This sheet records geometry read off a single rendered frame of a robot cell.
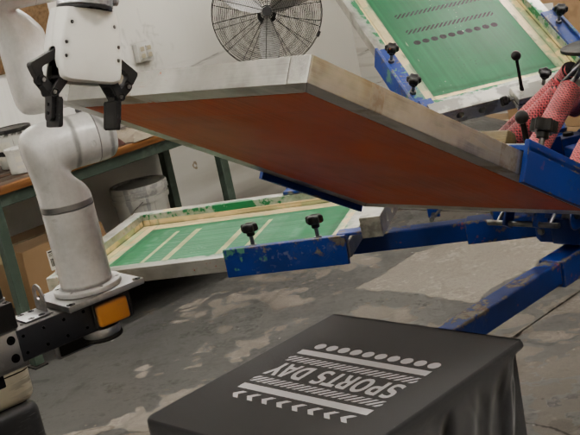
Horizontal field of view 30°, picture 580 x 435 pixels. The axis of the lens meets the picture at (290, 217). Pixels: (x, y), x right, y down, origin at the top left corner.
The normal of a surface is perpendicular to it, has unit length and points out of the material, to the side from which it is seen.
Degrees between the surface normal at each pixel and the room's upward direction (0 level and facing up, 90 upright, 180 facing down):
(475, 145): 90
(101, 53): 93
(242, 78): 60
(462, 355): 0
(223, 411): 0
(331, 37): 90
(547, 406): 0
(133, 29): 90
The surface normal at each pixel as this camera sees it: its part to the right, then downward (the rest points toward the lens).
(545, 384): -0.20, -0.95
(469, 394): 0.70, 0.10
